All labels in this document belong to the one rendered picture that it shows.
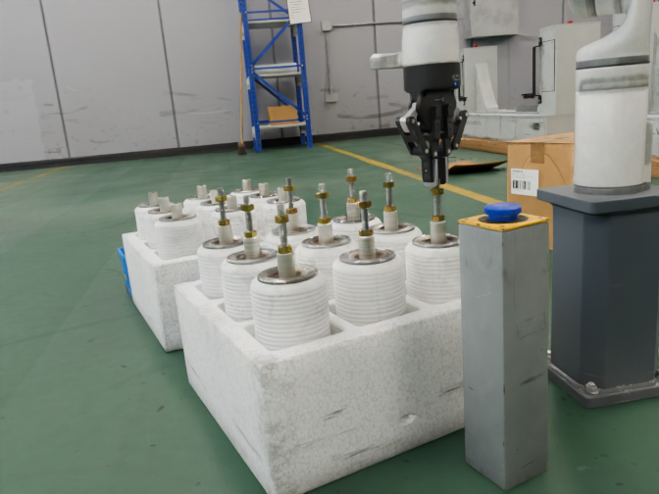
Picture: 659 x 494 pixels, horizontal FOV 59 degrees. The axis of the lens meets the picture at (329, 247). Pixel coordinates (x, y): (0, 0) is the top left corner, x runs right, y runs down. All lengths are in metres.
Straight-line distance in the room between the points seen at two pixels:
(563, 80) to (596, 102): 3.15
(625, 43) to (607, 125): 0.10
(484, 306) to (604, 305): 0.27
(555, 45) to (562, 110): 0.39
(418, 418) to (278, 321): 0.24
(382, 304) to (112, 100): 6.50
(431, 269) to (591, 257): 0.23
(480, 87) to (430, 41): 4.44
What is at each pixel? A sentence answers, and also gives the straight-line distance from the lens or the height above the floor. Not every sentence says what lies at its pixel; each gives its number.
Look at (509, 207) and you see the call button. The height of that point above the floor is 0.33.
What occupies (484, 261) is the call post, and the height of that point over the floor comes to 0.27.
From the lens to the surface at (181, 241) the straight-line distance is 1.20.
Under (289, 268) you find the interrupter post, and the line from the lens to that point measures 0.72.
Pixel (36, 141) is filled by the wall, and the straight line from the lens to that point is 7.32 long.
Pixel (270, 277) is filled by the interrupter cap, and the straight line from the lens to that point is 0.72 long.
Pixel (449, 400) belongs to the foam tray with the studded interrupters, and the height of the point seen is 0.05.
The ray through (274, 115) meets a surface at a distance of 6.57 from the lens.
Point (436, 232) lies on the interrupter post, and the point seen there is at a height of 0.27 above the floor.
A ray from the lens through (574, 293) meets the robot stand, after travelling 0.92.
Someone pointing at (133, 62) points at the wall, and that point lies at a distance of 7.11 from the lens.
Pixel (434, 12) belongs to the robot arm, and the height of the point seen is 0.55.
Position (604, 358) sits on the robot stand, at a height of 0.07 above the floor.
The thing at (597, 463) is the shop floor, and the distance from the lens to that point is 0.83.
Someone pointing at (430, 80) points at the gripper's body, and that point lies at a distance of 0.78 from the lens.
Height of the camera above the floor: 0.46
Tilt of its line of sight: 14 degrees down
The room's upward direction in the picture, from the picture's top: 5 degrees counter-clockwise
